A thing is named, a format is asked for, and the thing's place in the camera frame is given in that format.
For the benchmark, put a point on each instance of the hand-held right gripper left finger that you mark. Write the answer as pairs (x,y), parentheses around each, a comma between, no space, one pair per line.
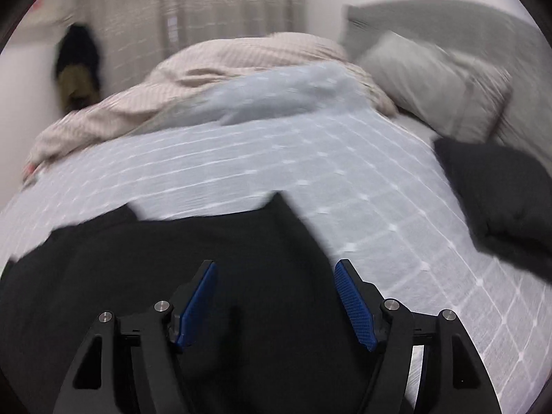
(196,306)

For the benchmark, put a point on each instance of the olive hanging garment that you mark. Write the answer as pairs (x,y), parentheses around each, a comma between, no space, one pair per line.
(77,88)

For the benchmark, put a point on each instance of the white checked bed cover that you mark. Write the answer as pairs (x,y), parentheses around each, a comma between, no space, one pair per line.
(280,155)

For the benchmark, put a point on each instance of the grey pillow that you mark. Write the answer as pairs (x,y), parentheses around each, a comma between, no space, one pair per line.
(435,82)

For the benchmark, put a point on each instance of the dark hanging garment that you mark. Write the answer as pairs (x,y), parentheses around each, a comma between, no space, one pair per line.
(77,47)

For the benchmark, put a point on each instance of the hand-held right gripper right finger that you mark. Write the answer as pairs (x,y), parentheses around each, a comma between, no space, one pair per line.
(356,306)

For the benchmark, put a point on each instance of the grey quilted headboard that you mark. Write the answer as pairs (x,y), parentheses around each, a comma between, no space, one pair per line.
(496,26)

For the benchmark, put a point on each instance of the black jacket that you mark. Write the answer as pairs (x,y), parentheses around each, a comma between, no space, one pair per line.
(172,258)

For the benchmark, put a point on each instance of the grey star curtain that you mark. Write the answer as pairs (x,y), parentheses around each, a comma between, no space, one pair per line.
(202,4)

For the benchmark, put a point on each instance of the striped beige duvet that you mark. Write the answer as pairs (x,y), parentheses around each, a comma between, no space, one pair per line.
(207,64)

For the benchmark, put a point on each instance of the black folded garment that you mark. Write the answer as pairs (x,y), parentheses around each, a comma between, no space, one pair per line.
(496,189)

